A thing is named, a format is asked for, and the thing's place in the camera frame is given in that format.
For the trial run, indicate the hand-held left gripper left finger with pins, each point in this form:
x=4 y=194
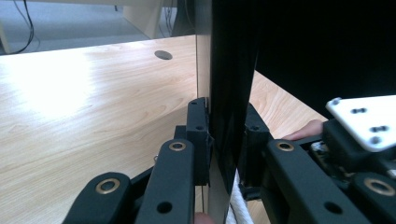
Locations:
x=199 y=133

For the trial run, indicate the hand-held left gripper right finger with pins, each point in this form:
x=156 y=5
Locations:
x=253 y=149

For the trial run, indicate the white quilted cloth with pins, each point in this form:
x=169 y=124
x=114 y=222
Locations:
x=239 y=205

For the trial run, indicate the dark round table grommet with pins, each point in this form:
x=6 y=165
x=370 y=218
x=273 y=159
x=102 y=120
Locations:
x=163 y=55

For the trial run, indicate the dark curtain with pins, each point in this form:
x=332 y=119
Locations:
x=327 y=46

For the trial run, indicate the black metal stand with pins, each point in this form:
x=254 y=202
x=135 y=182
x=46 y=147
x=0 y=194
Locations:
x=183 y=18

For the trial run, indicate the light wooden cabinet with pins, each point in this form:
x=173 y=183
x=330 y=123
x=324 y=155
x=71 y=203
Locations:
x=140 y=18

